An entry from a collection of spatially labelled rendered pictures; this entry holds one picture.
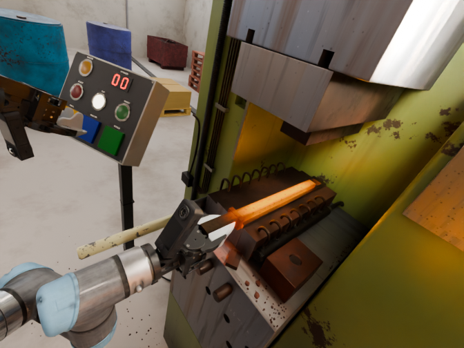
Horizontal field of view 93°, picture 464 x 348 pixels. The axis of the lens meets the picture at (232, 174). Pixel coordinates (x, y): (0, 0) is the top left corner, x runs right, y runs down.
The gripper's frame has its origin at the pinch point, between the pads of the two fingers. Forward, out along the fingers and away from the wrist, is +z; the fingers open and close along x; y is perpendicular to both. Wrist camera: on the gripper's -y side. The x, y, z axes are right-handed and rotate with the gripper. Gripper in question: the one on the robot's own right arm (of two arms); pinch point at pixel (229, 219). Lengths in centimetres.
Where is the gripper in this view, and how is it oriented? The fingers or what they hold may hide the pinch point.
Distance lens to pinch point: 53.9
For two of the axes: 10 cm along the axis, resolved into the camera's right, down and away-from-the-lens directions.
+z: 7.4, -2.0, 6.4
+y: -2.3, 8.1, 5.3
